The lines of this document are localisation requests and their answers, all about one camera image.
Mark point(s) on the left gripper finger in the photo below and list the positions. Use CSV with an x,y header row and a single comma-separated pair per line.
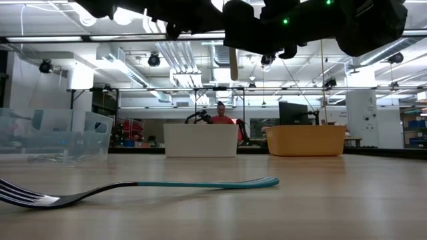
x,y
203,8
203,24

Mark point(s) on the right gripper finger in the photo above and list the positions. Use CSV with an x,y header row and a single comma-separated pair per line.
x,y
243,13
243,36

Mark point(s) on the clear plastic bin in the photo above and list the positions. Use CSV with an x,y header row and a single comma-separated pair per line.
x,y
50,133

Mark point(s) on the black background robot arm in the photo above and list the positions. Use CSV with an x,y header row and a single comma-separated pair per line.
x,y
243,131
200,116

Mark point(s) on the black ceiling spotlight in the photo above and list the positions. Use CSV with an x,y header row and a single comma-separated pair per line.
x,y
330,82
396,58
153,60
45,66
267,60

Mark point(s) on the black overhead rig bar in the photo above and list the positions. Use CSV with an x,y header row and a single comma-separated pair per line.
x,y
85,37

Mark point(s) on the person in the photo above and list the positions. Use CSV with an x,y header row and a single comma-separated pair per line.
x,y
221,120

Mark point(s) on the black computer monitor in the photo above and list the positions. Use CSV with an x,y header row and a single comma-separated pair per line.
x,y
293,115

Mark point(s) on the white round column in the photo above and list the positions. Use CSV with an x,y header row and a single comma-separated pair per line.
x,y
362,116

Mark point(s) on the white plastic bin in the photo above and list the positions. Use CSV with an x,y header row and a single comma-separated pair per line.
x,y
200,140

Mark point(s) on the yellow plastic bin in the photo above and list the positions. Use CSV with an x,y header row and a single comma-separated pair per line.
x,y
307,141

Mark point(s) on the red storage crates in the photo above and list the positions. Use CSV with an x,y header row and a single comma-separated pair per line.
x,y
128,128

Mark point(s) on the shelf with blue bins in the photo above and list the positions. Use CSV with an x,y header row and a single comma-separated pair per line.
x,y
415,125

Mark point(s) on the silver ventilation duct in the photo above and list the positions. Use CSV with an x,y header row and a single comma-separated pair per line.
x,y
393,60
220,56

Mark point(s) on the black background station frame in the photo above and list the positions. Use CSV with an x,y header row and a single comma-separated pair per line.
x,y
218,88

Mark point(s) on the white air duct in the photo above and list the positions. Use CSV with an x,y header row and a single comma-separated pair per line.
x,y
126,71

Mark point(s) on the black aluminium table frame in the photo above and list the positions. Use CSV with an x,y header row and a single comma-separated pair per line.
x,y
400,152

